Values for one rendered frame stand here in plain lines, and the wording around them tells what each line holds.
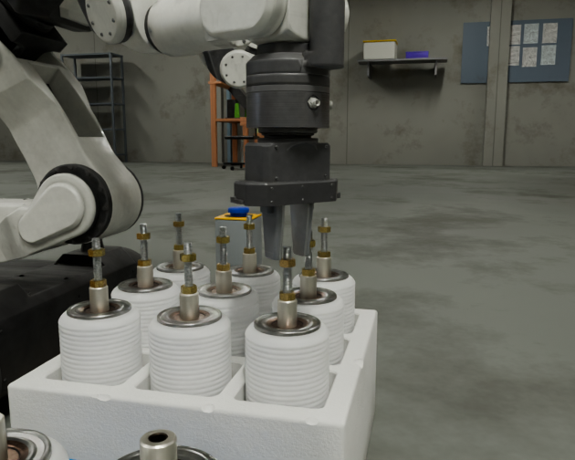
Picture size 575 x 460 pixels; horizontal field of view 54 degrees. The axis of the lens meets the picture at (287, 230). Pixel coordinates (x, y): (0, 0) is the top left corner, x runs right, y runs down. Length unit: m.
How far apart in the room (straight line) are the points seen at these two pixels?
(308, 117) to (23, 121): 0.66
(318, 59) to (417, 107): 9.42
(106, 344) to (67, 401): 0.07
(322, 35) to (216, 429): 0.41
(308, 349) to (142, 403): 0.19
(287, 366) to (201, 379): 0.10
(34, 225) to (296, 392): 0.61
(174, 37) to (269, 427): 0.46
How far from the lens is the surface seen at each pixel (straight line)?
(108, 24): 0.78
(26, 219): 1.08
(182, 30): 0.71
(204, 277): 0.92
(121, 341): 0.71
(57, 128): 1.09
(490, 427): 1.02
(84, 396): 0.69
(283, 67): 0.57
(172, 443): 0.37
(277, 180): 0.58
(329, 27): 0.57
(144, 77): 11.25
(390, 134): 9.98
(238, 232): 1.04
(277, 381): 0.62
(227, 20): 0.61
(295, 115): 0.57
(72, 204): 1.02
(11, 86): 1.11
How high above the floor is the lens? 0.46
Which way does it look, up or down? 9 degrees down
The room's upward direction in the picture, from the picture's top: straight up
